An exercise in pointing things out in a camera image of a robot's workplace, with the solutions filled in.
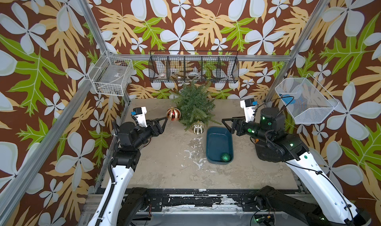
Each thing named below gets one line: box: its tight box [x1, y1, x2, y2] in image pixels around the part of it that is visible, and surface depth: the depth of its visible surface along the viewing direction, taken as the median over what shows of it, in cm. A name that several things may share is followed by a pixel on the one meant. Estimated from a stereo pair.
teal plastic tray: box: [205, 126, 234, 166], surface depth 95 cm
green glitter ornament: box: [220, 152, 231, 163], surface depth 86 cm
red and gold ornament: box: [166, 106, 182, 122], surface depth 75 cm
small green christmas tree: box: [171, 80, 222, 132], surface depth 80 cm
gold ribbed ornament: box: [190, 119, 205, 135], surface depth 76 cm
